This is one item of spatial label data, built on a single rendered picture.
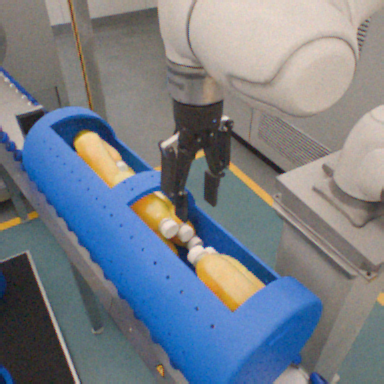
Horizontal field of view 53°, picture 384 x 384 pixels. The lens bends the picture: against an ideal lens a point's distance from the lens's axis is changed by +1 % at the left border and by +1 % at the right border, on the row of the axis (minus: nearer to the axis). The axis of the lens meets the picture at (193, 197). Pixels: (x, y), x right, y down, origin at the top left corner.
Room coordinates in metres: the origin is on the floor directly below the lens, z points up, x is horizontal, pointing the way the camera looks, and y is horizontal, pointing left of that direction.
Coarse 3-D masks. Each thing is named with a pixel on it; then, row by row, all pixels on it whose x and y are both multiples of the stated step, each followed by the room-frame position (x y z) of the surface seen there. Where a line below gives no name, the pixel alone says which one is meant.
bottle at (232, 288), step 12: (204, 252) 0.51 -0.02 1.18; (204, 264) 0.47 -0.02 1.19; (216, 264) 0.47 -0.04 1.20; (228, 264) 0.47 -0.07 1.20; (204, 276) 0.45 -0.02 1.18; (216, 276) 0.44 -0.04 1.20; (228, 276) 0.44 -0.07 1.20; (240, 276) 0.44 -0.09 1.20; (216, 288) 0.42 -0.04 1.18; (228, 288) 0.41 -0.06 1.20; (240, 288) 0.41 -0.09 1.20; (252, 288) 0.41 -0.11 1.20; (228, 300) 0.40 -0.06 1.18; (240, 300) 0.39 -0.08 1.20
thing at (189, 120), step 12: (180, 108) 0.49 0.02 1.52; (192, 108) 0.48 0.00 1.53; (204, 108) 0.48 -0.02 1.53; (216, 108) 0.49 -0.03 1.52; (180, 120) 0.49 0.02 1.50; (192, 120) 0.48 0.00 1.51; (204, 120) 0.48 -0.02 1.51; (216, 120) 0.49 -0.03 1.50; (180, 132) 0.49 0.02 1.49; (192, 132) 0.50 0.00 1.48; (204, 132) 0.51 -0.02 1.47; (216, 132) 0.53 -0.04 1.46; (180, 144) 0.49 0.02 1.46; (204, 144) 0.51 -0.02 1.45
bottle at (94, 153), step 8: (88, 136) 0.90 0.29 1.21; (96, 136) 0.91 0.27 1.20; (80, 144) 0.88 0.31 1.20; (88, 144) 0.88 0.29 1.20; (96, 144) 0.88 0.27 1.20; (80, 152) 0.87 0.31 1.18; (88, 152) 0.86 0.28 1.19; (96, 152) 0.86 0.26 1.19; (104, 152) 0.87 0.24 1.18; (88, 160) 0.84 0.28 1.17; (96, 160) 0.84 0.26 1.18; (104, 160) 0.84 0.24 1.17; (112, 160) 0.85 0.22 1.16; (96, 168) 0.82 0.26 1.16; (104, 168) 0.82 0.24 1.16; (112, 168) 0.82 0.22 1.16; (104, 176) 0.80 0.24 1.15; (112, 176) 0.80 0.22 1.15
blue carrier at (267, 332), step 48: (48, 144) 0.87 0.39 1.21; (48, 192) 0.77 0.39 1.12; (96, 192) 0.67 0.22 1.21; (144, 192) 0.64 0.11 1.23; (96, 240) 0.58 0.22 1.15; (144, 240) 0.52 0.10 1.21; (144, 288) 0.44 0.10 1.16; (192, 288) 0.40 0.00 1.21; (288, 288) 0.40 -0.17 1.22; (192, 336) 0.33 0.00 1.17; (240, 336) 0.31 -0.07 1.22; (288, 336) 0.35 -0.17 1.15
